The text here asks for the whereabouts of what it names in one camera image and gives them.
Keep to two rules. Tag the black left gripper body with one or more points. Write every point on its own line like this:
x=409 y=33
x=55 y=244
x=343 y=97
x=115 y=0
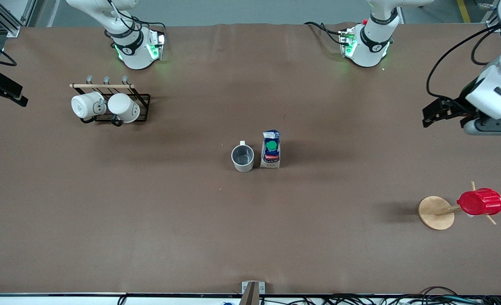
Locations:
x=461 y=103

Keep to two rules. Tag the blue white milk carton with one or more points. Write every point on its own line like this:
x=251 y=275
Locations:
x=270 y=157

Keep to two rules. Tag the grey white mug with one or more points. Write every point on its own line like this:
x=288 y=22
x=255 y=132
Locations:
x=242 y=160

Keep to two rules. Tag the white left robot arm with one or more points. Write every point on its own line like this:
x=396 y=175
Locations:
x=371 y=46

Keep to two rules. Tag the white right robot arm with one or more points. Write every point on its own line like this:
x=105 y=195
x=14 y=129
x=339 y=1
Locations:
x=134 y=55

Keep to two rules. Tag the red plastic cup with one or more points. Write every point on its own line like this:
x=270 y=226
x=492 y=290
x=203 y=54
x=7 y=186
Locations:
x=481 y=202

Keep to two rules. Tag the white mug with face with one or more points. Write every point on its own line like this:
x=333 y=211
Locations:
x=85 y=106

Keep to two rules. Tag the wooden mug tree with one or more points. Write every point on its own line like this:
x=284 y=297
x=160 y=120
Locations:
x=435 y=213

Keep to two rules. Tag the plain white mug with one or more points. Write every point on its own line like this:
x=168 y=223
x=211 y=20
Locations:
x=123 y=106

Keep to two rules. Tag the aluminium frame profile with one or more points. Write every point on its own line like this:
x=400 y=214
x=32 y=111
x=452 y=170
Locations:
x=492 y=21
x=9 y=26

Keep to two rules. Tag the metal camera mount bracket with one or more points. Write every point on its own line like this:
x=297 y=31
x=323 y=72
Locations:
x=251 y=292

